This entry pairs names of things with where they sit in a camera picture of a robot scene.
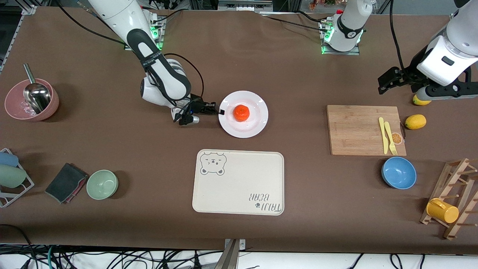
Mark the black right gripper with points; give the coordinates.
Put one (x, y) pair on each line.
(197, 107)

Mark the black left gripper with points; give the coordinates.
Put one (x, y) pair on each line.
(407, 76)

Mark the orange fruit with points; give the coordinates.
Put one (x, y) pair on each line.
(241, 113)

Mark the white round plate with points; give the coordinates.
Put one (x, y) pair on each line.
(257, 123)

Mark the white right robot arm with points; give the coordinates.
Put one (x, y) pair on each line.
(164, 78)

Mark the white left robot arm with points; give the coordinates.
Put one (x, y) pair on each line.
(461, 45)

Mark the yellow lemon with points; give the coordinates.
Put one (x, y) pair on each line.
(420, 101)
(415, 121)

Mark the yellow plastic knife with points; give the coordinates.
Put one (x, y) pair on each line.
(383, 134)

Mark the yellow plastic fork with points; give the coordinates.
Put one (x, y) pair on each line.
(390, 136)

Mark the orange slice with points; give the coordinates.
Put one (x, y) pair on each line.
(396, 138)

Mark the wooden cutting board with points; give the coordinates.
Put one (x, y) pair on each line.
(351, 130)

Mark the cream tray with bear print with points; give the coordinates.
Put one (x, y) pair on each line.
(239, 186)

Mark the blue bowl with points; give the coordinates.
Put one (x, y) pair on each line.
(399, 173)

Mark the grey metal box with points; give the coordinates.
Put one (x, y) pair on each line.
(244, 4)

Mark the wooden peg rack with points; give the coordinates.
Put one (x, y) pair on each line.
(446, 179)

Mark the pale green bowl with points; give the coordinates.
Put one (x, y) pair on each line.
(102, 184)

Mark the yellow mug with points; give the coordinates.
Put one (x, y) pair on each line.
(442, 211)

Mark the dark folded cloth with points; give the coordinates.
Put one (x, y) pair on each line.
(65, 183)

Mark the metal scoop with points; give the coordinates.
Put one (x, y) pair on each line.
(37, 97)

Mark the pink bowl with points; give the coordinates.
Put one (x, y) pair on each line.
(15, 101)

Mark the blue cup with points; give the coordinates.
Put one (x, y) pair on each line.
(7, 159)

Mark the pale green cup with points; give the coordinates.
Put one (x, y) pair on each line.
(11, 176)

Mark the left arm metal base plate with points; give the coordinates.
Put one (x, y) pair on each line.
(354, 52)

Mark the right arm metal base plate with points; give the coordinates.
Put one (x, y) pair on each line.
(160, 37)

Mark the aluminium frame rail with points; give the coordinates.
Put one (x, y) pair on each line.
(455, 18)
(15, 35)

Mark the metal table edge bracket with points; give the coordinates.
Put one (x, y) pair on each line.
(232, 254)

